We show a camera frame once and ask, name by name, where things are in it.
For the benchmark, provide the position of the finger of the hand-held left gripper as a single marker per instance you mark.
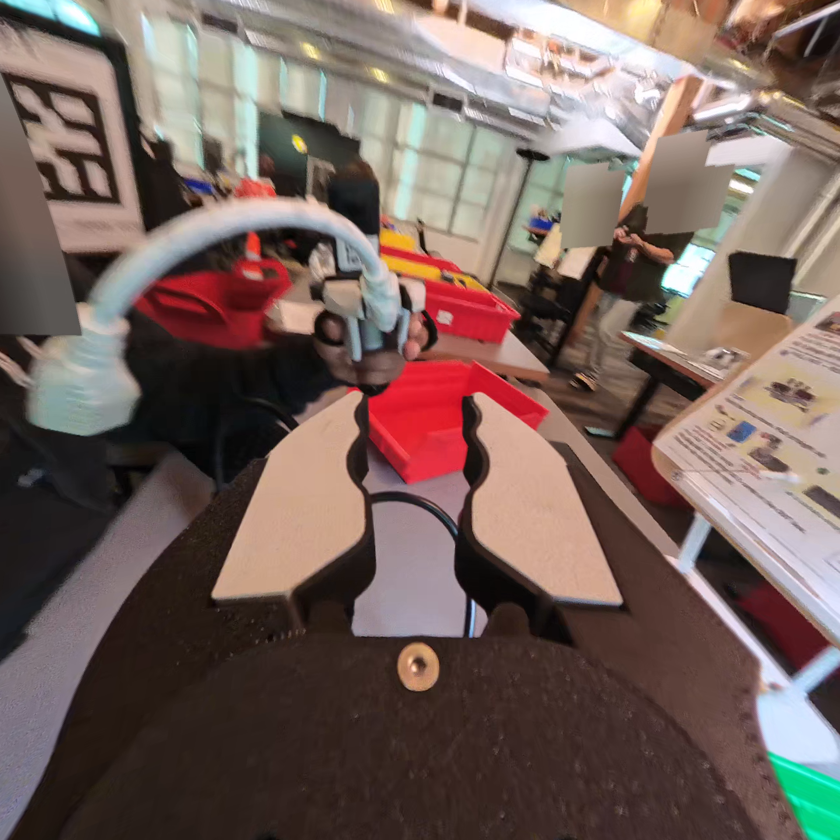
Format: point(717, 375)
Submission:
point(341, 298)
point(412, 295)

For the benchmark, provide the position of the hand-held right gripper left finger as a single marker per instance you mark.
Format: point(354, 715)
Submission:
point(302, 518)

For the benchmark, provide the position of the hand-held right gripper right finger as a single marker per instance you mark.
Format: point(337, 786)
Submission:
point(538, 518)

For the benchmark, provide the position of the red plastic bin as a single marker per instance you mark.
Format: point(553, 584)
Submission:
point(426, 420)

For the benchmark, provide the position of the green plastic bin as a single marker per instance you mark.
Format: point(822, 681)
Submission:
point(814, 800)

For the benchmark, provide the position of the person's left forearm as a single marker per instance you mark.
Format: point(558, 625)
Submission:
point(229, 387)

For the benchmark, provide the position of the red divided tote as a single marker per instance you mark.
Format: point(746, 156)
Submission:
point(472, 308)

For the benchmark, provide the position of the red floor bag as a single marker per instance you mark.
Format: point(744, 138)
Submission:
point(646, 466)

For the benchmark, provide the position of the red office chair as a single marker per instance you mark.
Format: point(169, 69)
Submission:
point(210, 302)

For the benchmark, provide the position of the black floor lamp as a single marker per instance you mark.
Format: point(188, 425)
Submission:
point(518, 210)

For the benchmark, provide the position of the hanging paper sheets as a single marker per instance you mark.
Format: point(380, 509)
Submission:
point(564, 256)

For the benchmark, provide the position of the wooden side table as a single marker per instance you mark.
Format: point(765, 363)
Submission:
point(669, 367)

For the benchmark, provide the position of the white instruction sheet stand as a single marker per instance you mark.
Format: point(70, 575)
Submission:
point(754, 426)

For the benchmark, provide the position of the red floor crate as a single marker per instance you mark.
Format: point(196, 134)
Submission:
point(781, 623)

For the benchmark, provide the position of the beige board stand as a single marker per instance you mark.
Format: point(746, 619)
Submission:
point(754, 334)

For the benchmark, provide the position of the printed marker sign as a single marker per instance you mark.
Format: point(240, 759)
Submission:
point(72, 131)

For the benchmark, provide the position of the wooden support beam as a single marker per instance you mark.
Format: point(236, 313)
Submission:
point(676, 111)

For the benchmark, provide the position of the black square panel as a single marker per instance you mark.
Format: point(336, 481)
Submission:
point(761, 282)

